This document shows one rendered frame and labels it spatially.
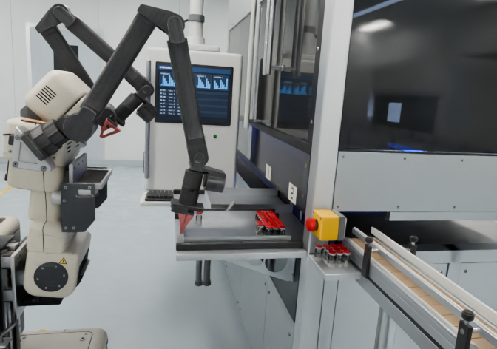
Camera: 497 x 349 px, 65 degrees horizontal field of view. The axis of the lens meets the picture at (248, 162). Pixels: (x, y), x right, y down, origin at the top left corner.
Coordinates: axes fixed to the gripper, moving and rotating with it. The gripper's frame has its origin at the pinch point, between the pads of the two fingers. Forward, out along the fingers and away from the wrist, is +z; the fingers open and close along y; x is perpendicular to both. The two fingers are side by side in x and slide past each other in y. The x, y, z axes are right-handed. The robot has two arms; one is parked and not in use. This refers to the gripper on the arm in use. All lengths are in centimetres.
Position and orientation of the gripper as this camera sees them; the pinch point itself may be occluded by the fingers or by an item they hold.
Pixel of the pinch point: (181, 231)
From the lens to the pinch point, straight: 126.1
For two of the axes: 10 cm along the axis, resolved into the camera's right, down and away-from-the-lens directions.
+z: -2.3, 9.6, 1.4
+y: 9.5, 1.9, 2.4
